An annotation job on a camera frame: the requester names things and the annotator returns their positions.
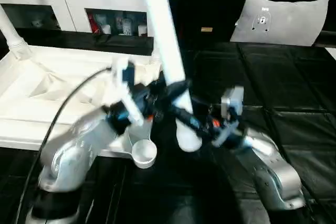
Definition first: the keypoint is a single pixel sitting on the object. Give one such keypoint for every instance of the white plastic table top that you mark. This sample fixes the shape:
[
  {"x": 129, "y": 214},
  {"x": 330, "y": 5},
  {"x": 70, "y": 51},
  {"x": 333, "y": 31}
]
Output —
[{"x": 39, "y": 77}]

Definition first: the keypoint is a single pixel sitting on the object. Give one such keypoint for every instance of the black work mat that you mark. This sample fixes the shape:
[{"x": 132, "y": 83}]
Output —
[{"x": 275, "y": 90}]

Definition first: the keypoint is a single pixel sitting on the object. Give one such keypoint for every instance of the small white jar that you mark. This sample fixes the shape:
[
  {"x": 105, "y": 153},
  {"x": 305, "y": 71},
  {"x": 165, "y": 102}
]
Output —
[
  {"x": 106, "y": 29},
  {"x": 142, "y": 30},
  {"x": 126, "y": 27}
]

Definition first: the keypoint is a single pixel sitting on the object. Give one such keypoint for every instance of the small tan label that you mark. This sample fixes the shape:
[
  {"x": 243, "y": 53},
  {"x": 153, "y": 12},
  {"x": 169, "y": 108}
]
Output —
[{"x": 206, "y": 29}]

